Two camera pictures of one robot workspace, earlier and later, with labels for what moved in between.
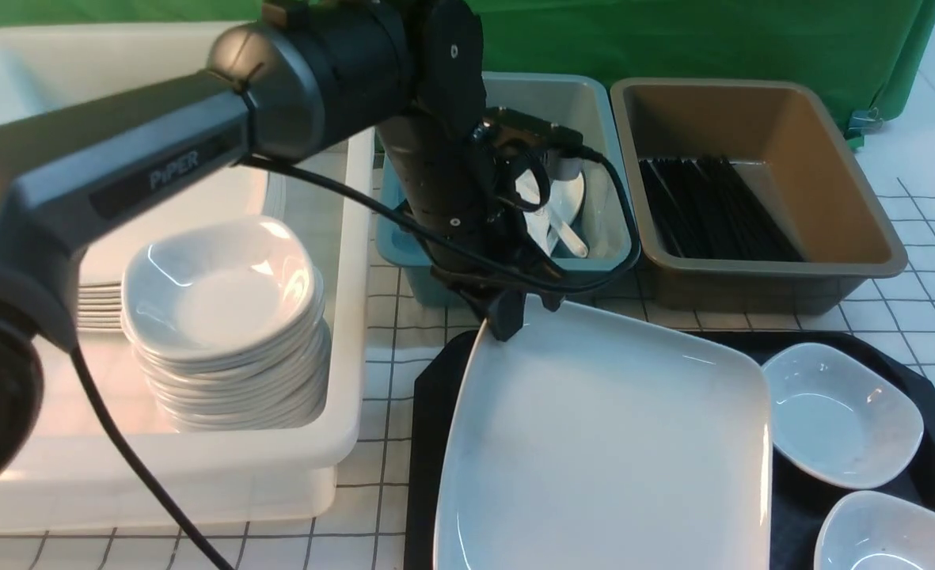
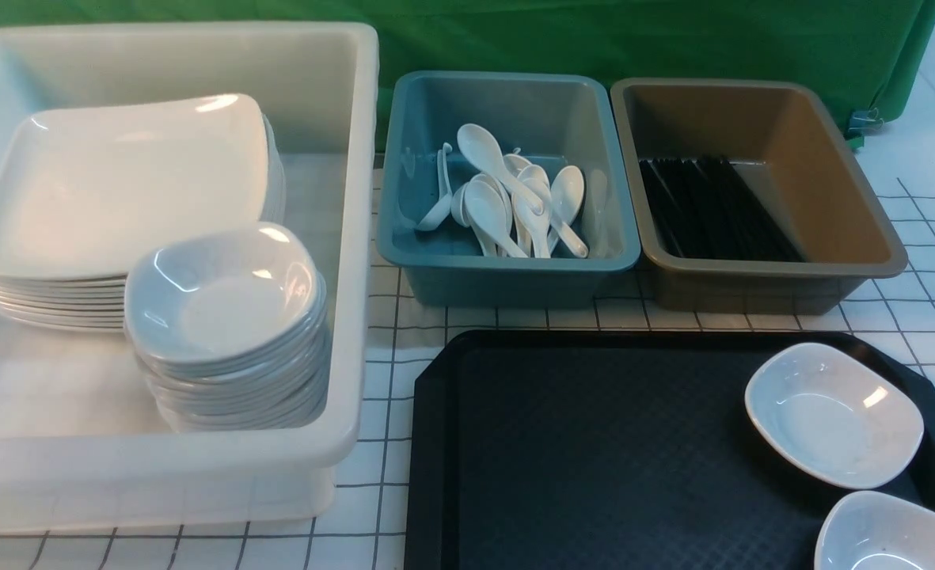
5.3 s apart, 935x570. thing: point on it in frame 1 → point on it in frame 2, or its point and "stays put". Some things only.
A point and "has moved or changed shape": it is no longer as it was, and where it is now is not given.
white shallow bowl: [840, 417] stays put
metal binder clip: [862, 122] stays put
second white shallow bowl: [872, 530] stays put
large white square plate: [597, 441] has moved or changed shape
